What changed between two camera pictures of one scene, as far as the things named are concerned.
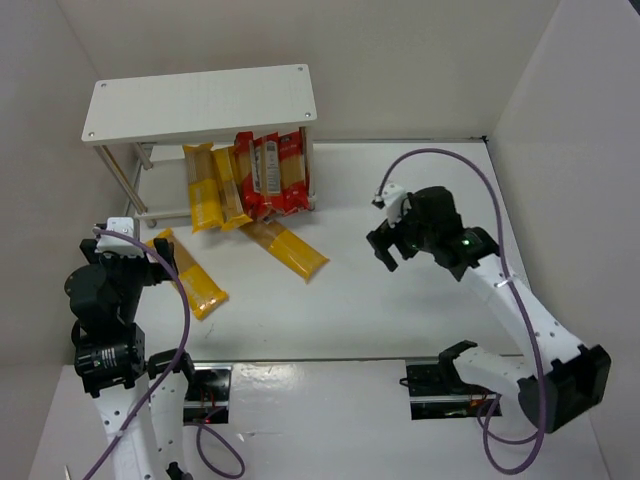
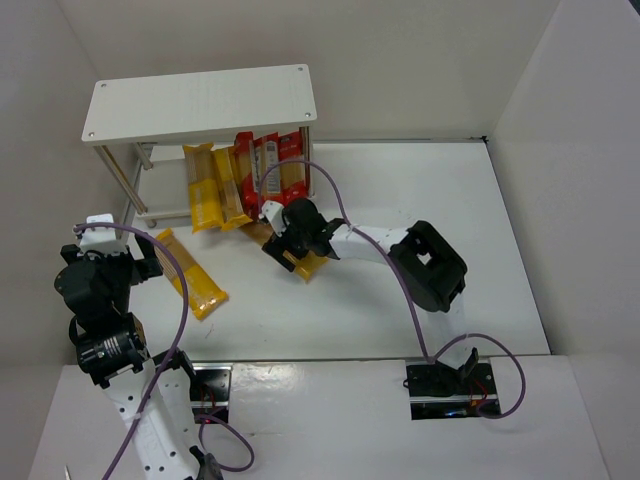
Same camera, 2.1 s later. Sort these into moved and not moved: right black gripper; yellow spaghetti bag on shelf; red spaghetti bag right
Moved: right black gripper
Not moved: yellow spaghetti bag on shelf; red spaghetti bag right
